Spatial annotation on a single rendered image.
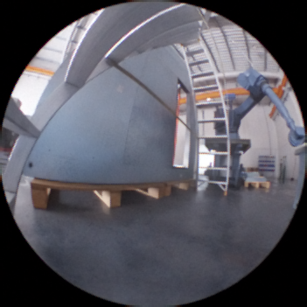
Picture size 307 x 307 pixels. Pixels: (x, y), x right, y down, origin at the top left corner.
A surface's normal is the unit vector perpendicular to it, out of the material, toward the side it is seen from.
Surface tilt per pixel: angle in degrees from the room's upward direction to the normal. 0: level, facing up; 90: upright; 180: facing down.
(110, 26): 180
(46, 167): 90
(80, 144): 90
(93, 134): 90
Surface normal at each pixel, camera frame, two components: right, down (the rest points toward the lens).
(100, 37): -0.12, 0.99
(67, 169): 0.74, 0.02
